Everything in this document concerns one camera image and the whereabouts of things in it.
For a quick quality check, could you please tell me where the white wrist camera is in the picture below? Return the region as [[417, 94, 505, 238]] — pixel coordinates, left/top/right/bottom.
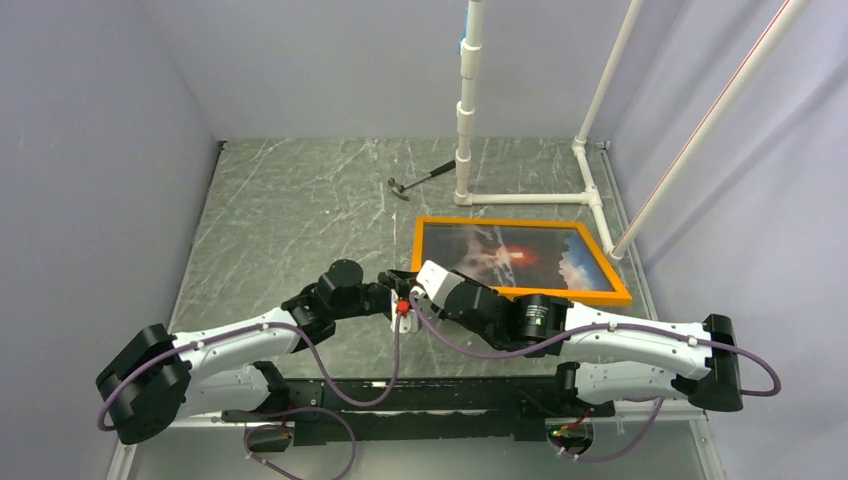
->
[[412, 260, 464, 307], [389, 299, 421, 334]]

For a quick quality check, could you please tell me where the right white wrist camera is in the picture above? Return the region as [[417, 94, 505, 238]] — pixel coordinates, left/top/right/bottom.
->
[[412, 260, 464, 307]]

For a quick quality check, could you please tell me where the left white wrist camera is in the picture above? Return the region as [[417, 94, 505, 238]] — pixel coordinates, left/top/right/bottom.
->
[[389, 299, 421, 334]]

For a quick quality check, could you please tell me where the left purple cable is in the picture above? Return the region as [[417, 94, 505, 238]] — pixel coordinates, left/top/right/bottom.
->
[[97, 301, 405, 480]]

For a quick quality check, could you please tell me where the purple cable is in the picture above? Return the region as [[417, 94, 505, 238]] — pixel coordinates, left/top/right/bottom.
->
[[97, 301, 405, 480], [408, 291, 783, 464]]

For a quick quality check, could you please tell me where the black handled hammer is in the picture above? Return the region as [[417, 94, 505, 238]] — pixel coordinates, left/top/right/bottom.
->
[[386, 160, 456, 201]]

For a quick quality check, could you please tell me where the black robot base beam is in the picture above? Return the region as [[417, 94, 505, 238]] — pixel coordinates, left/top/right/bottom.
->
[[221, 376, 615, 446]]

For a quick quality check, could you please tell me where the white PVC pipe stand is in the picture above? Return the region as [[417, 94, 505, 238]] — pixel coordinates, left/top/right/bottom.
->
[[452, 0, 645, 268]]

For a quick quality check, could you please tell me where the aluminium rail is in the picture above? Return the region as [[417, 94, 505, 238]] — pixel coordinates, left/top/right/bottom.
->
[[121, 380, 708, 431]]

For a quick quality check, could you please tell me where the orange picture frame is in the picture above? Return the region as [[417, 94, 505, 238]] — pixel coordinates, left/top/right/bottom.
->
[[411, 217, 633, 307]]

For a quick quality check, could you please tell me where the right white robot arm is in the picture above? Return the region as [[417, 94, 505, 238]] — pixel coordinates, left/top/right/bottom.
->
[[418, 272, 743, 415]]

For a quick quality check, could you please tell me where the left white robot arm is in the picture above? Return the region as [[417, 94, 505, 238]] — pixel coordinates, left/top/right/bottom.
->
[[95, 259, 416, 445]]

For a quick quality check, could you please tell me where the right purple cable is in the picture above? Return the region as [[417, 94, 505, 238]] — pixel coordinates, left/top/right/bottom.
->
[[408, 291, 783, 464]]

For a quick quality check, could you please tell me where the white diagonal pole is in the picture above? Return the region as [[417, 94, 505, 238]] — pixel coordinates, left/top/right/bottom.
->
[[608, 0, 810, 262]]

